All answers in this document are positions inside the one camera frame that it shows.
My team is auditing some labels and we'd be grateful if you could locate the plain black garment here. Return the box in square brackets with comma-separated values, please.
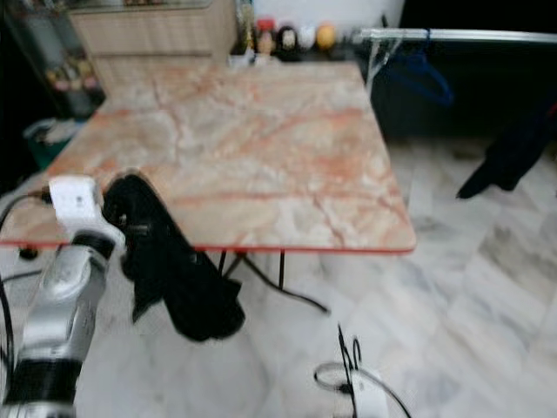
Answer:
[101, 172, 247, 343]

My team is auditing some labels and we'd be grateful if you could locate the blue plastic hanger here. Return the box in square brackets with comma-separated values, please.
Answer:
[382, 35, 457, 109]

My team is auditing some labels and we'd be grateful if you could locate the green plastic basket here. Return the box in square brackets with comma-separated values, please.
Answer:
[23, 117, 84, 172]

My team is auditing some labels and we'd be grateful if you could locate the dark glass display cabinet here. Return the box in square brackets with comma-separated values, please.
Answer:
[0, 0, 106, 125]

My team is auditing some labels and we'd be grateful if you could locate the light wood cabinet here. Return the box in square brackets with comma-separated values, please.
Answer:
[69, 0, 241, 90]

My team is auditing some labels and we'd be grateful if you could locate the black round plush toy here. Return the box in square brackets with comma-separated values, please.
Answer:
[276, 24, 299, 56]

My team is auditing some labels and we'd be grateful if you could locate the white blue round plush toy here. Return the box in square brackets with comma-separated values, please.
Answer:
[297, 22, 318, 52]

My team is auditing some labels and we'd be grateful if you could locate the yellow round plush toy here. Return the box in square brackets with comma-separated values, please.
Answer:
[315, 22, 339, 52]

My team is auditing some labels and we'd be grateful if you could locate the silver metal clothes rack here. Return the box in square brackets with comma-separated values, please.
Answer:
[352, 27, 557, 93]

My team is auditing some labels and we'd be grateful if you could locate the black TV console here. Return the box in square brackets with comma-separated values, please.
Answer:
[366, 39, 557, 142]

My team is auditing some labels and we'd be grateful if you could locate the navy shirt red collar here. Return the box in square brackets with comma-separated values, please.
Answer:
[456, 98, 557, 200]

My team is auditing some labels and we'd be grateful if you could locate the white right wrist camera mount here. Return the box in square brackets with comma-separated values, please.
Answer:
[352, 371, 392, 418]

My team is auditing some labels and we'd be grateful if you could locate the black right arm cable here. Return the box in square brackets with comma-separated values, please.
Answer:
[314, 361, 415, 418]

